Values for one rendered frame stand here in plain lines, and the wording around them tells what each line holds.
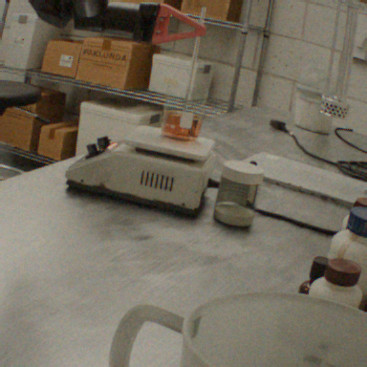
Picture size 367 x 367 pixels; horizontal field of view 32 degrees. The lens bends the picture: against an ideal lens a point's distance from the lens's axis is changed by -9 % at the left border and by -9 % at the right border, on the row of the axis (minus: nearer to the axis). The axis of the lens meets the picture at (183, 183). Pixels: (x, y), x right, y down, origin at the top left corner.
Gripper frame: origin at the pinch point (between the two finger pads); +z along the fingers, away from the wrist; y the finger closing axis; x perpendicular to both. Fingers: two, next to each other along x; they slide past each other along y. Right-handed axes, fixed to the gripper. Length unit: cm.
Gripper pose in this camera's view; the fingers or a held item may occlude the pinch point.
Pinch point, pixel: (200, 30)
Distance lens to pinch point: 103.0
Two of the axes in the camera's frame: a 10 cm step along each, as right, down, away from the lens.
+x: -1.8, 9.5, 2.6
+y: 1.1, -2.5, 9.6
